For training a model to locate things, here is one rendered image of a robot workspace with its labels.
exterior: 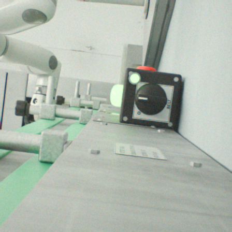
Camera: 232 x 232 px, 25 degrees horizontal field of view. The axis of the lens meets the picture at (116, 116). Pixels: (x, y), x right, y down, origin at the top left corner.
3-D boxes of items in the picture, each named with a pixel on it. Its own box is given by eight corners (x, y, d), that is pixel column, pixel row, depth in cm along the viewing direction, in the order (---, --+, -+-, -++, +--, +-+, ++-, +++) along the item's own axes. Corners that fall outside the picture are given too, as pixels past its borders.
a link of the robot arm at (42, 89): (46, 85, 178) (45, 92, 177) (60, 91, 186) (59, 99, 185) (28, 83, 181) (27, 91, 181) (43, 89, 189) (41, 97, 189)
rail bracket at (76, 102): (95, 142, 152) (52, 136, 151) (102, 84, 151) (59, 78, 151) (95, 143, 149) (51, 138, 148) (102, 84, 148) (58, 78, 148)
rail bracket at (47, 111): (93, 124, 92) (17, 114, 92) (99, 82, 91) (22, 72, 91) (92, 126, 88) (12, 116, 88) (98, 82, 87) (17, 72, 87)
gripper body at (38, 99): (45, 90, 178) (39, 122, 176) (61, 97, 187) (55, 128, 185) (27, 88, 181) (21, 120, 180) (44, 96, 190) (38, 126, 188)
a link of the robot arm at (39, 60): (-15, 59, 167) (31, 77, 184) (13, 59, 160) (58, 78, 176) (-10, 33, 168) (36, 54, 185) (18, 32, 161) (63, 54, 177)
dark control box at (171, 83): (172, 126, 83) (118, 119, 83) (178, 76, 82) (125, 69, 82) (178, 130, 74) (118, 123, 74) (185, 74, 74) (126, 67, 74)
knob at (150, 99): (164, 116, 74) (166, 118, 71) (132, 113, 74) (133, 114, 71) (168, 85, 74) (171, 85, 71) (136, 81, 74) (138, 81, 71)
